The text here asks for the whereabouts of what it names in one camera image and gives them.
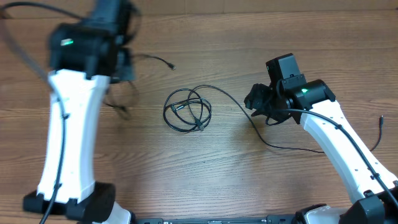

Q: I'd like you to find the black micro USB cable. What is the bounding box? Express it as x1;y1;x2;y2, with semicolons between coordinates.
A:
162;84;384;154

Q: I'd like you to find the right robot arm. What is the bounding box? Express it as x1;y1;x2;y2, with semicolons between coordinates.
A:
244;54;397;224

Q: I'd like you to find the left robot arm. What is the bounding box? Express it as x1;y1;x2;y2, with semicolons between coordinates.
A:
22;1;136;223

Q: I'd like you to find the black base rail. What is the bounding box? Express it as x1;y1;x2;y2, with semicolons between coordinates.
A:
132;215;304;224

